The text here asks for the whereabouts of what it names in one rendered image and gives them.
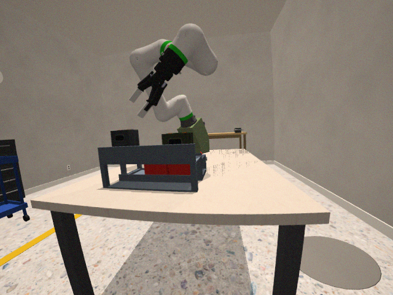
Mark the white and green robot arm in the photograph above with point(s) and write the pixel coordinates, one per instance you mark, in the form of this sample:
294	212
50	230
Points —
188	48

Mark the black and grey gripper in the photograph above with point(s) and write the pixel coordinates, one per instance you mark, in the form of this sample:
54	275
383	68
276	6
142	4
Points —
157	81

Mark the dark grey metal shelf rack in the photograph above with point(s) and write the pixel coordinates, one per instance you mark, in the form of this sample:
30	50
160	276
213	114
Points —
151	155

